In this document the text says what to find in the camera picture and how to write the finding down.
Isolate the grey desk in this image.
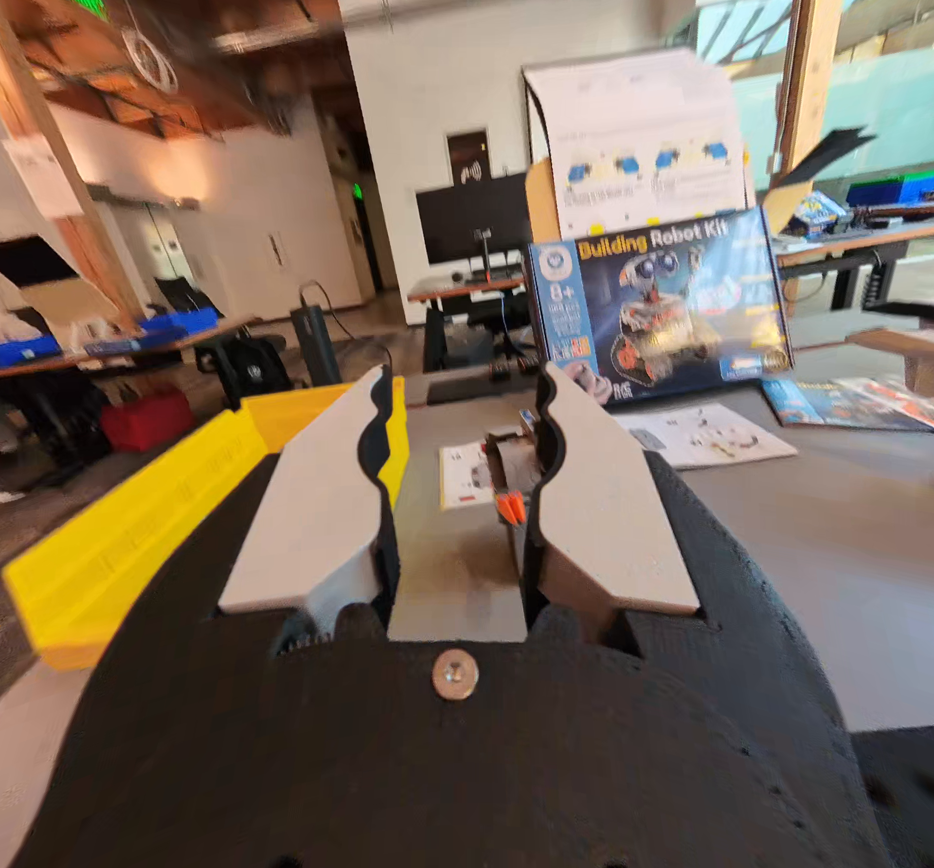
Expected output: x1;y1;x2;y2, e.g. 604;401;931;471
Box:
0;368;934;854

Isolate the black backpack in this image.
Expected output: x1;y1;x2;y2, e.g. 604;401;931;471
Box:
215;337;293;405

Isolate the white cable coil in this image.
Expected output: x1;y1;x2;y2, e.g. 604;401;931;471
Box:
120;27;180;95

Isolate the grey toy robot assembly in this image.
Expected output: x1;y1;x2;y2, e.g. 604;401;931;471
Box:
485;408;547;527

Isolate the open white instruction booklet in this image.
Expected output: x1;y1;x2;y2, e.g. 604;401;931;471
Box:
440;401;800;511

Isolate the yellow storage bin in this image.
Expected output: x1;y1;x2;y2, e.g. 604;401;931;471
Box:
2;375;410;672

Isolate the blue robot kit box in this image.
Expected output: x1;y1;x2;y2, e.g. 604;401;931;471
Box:
527;207;795;402

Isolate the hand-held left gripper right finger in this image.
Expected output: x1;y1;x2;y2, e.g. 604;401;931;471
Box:
521;362;701;641

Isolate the large black monitor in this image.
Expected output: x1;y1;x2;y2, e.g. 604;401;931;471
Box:
416;173;534;267

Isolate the dark teal column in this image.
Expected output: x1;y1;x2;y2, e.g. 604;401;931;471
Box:
290;305;342;387

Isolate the wooden table with clutter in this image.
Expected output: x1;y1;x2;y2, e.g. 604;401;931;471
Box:
773;222;934;314

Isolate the white orange leaflet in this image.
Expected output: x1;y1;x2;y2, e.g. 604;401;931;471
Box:
832;375;934;431

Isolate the red bag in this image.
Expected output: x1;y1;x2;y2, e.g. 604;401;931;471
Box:
101;390;197;454

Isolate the wooden monitor table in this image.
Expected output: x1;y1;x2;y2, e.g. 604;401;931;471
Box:
407;275;526;373

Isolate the blue storage bin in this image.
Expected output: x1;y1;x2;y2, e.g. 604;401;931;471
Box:
139;307;220;336
0;334;63;367

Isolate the black cable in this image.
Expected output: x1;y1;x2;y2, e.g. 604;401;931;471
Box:
299;280;395;373

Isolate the hanging paper sign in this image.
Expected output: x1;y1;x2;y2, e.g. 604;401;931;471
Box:
2;137;85;221

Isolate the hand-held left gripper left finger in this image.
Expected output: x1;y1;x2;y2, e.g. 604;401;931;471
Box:
217;364;401;641

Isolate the printed sheet on cardboard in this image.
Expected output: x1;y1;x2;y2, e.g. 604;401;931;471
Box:
521;47;760;241

